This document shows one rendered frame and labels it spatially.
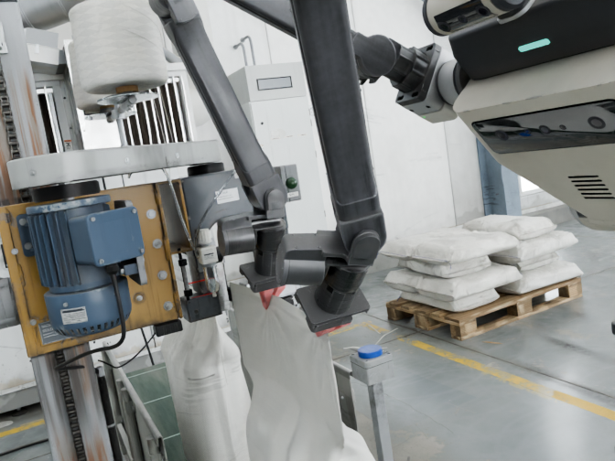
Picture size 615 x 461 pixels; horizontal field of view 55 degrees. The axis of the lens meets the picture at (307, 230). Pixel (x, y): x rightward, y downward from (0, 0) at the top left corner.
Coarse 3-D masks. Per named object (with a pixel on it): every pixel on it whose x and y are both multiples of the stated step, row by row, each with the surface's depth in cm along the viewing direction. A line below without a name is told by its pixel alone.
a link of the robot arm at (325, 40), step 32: (320, 0) 57; (320, 32) 60; (320, 64) 62; (352, 64) 62; (320, 96) 64; (352, 96) 65; (320, 128) 67; (352, 128) 67; (352, 160) 70; (352, 192) 72; (352, 224) 74; (384, 224) 75
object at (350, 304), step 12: (300, 288) 89; (312, 288) 89; (324, 288) 84; (360, 288) 91; (300, 300) 87; (312, 300) 88; (324, 300) 86; (336, 300) 84; (348, 300) 85; (360, 300) 90; (312, 312) 86; (324, 312) 87; (336, 312) 86; (348, 312) 88; (360, 312) 89; (312, 324) 85
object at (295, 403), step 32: (256, 320) 128; (288, 320) 108; (256, 352) 131; (288, 352) 113; (320, 352) 96; (256, 384) 131; (288, 384) 118; (320, 384) 99; (256, 416) 125; (288, 416) 114; (320, 416) 102; (256, 448) 122; (288, 448) 110; (320, 448) 102; (352, 448) 102
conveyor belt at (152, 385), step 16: (144, 368) 308; (160, 368) 303; (144, 384) 283; (160, 384) 279; (144, 400) 263; (160, 400) 260; (160, 416) 242; (176, 416) 240; (160, 432) 227; (176, 432) 225; (176, 448) 212
